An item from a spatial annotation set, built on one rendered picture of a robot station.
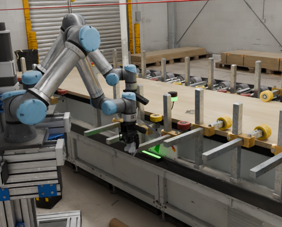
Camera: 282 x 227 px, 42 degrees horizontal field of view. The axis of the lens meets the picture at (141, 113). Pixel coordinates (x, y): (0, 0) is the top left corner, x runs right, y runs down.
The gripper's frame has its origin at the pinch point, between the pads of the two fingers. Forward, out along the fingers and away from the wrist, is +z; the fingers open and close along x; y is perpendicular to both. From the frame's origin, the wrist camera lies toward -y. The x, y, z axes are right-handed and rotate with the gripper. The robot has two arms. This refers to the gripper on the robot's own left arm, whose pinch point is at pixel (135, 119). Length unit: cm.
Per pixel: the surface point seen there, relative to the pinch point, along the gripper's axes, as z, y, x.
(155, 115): 1.3, -6.2, -16.0
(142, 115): -0.7, -0.6, -8.0
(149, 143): 6.2, -20.7, 20.9
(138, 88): -19.2, 0.2, -6.8
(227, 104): 2, -43, -62
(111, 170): 70, 59, -55
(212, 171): 22, -55, 11
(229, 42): 42, 179, -875
